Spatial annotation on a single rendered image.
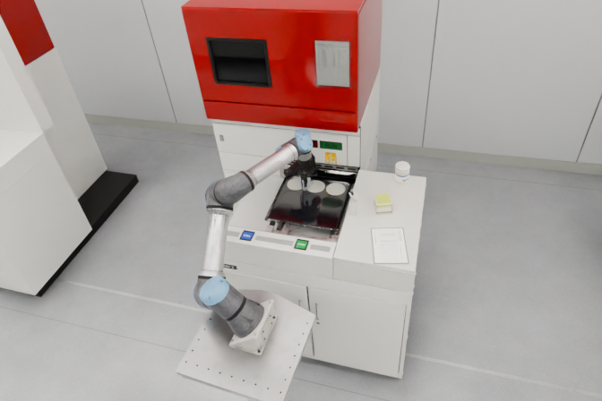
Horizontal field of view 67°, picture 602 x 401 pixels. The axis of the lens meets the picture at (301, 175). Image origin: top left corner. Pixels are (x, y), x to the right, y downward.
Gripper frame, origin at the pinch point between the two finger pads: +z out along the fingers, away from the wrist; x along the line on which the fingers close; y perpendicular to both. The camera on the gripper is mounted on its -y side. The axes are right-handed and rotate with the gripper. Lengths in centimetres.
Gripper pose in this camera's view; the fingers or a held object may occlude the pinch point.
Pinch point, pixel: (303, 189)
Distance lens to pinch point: 241.5
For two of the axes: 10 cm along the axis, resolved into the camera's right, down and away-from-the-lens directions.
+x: -4.2, -5.5, 7.2
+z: 0.7, 7.7, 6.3
